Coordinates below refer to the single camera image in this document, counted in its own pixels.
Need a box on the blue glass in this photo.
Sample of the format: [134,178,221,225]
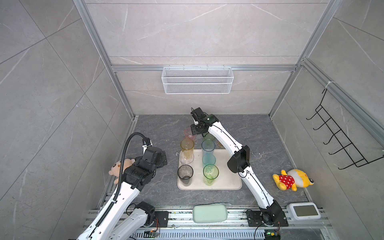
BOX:
[201,140,216,156]

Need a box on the tall yellow glass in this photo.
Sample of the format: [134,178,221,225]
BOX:
[181,138,195,151]

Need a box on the clear glass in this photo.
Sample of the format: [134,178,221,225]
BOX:
[179,150,195,165]

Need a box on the dark grey glass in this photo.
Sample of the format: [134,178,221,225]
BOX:
[178,165,194,186]

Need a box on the teal glass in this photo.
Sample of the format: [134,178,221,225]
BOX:
[202,154,216,167]

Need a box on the tall light green glass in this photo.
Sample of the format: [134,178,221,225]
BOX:
[203,165,220,186]

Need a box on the beige plastic tray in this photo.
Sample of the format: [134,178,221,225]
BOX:
[177,149,242,191]

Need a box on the pink glass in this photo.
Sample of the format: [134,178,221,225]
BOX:
[184,127,197,142]

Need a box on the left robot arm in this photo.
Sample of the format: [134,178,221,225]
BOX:
[77,133,167,240]

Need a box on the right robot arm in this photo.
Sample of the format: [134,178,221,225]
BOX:
[191,108,284,226]

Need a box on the short green glass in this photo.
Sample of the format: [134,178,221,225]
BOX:
[203,133,216,141]

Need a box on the pink plush doll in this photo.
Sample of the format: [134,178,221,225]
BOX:
[109,159,136,185]

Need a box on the light green sponge block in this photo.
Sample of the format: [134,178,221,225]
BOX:
[193,204,228,224]

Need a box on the yellow plush toy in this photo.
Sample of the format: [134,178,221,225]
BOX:
[273,169,315,192]

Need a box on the white tablet device right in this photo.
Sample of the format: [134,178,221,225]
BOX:
[287,202,321,221]

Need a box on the white wire mesh basket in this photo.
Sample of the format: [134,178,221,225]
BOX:
[162,67,234,95]

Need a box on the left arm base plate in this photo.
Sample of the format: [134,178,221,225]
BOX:
[144,211,170,228]

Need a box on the aluminium rail frame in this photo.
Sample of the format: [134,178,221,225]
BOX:
[80,205,334,240]

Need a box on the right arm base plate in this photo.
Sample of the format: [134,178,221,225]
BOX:
[245,209,289,227]

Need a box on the black wire hook rack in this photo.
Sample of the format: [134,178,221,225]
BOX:
[306,89,384,170]

